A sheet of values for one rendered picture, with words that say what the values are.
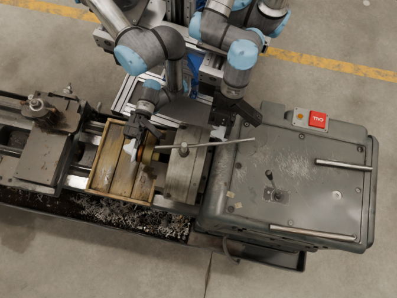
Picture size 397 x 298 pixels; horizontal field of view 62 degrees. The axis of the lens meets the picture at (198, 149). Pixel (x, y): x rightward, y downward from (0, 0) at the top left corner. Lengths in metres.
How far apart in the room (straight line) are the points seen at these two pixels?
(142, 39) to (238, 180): 0.57
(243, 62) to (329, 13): 2.52
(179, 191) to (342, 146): 0.62
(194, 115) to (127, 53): 1.29
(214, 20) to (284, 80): 1.90
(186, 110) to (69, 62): 1.08
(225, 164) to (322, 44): 2.15
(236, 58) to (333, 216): 0.65
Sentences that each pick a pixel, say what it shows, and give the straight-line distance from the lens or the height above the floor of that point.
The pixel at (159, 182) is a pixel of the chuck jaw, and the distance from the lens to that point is 1.26.
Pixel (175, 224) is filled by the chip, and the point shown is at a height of 0.55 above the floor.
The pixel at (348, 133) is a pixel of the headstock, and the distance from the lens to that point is 1.33.
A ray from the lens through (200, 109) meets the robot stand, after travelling 2.36.
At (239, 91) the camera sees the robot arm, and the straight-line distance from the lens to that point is 0.94.
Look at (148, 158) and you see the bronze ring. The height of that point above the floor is 1.11.
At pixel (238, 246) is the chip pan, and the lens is 1.85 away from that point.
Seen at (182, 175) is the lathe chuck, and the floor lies 1.21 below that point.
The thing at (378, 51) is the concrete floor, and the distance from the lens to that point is 3.33.
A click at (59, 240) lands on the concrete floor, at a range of 2.50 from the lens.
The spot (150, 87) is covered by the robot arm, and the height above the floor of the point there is 1.12.
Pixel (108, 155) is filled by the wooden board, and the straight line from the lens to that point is 1.57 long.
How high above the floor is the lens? 2.36
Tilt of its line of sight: 73 degrees down
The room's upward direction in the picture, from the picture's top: 10 degrees clockwise
